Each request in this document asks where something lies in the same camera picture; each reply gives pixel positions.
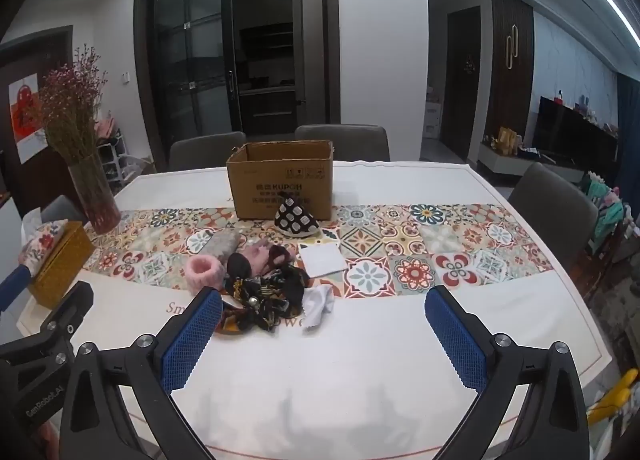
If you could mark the white television cabinet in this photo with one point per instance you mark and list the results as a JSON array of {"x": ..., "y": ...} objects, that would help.
[{"x": 500, "y": 163}]

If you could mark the black spotted cone pot holder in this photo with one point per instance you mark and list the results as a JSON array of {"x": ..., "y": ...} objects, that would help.
[{"x": 295, "y": 215}]

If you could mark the white shoe rack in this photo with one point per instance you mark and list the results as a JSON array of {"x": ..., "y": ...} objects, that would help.
[{"x": 117, "y": 150}]

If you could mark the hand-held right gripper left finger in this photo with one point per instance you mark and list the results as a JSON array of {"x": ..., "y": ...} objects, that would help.
[{"x": 192, "y": 335}]

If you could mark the brown cardboard box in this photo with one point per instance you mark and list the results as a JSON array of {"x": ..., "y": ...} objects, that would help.
[{"x": 260, "y": 175}]

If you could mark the yellow toy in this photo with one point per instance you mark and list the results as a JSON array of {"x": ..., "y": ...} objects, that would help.
[{"x": 617, "y": 395}]

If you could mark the white sock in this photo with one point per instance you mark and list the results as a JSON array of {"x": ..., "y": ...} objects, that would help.
[{"x": 320, "y": 302}]

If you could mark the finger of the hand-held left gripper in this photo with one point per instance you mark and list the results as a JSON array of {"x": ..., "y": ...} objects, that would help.
[
  {"x": 72, "y": 305},
  {"x": 15, "y": 285}
]

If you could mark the black patterned scarf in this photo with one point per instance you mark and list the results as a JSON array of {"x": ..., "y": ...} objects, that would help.
[{"x": 270, "y": 300}]

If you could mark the gold loop wall ornament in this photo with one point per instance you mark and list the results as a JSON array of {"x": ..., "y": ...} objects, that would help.
[{"x": 508, "y": 38}]

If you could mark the white cloth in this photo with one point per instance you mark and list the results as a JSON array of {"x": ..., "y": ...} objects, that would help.
[{"x": 320, "y": 257}]

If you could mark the pink fluffy towel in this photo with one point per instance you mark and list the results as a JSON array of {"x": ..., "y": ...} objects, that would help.
[{"x": 255, "y": 255}]

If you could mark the grey dining chair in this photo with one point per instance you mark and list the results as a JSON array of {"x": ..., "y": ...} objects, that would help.
[
  {"x": 345, "y": 143},
  {"x": 555, "y": 210},
  {"x": 205, "y": 150}
]

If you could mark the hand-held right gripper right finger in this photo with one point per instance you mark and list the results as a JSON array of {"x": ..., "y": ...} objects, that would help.
[{"x": 455, "y": 340}]

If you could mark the grey patterned cloth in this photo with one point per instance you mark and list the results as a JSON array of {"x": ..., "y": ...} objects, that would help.
[{"x": 220, "y": 245}]

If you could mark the yellow woven tissue box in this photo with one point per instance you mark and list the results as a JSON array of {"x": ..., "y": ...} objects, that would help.
[{"x": 60, "y": 265}]

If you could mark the black television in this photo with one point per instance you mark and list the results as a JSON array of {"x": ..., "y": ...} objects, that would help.
[{"x": 575, "y": 135}]

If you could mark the pink fluffy wristband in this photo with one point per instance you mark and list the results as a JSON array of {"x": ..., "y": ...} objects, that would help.
[{"x": 200, "y": 270}]

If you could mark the yellow gift bags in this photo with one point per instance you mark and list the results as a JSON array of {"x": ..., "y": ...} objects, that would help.
[{"x": 507, "y": 140}]

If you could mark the dark wooden door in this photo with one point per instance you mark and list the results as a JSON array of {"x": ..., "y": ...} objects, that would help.
[{"x": 460, "y": 100}]

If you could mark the colourful tile-pattern table runner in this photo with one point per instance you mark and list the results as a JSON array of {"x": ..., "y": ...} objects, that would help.
[{"x": 430, "y": 240}]

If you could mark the dried pink flower bunch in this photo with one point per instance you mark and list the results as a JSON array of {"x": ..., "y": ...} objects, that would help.
[{"x": 70, "y": 110}]

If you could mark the clothes drying rack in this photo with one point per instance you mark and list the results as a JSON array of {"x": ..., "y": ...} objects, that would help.
[{"x": 607, "y": 215}]

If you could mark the floral fabric tissue cover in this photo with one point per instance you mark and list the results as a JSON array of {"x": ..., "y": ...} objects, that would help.
[{"x": 42, "y": 242}]

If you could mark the red and white door poster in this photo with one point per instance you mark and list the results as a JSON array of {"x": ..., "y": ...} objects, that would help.
[{"x": 25, "y": 115}]

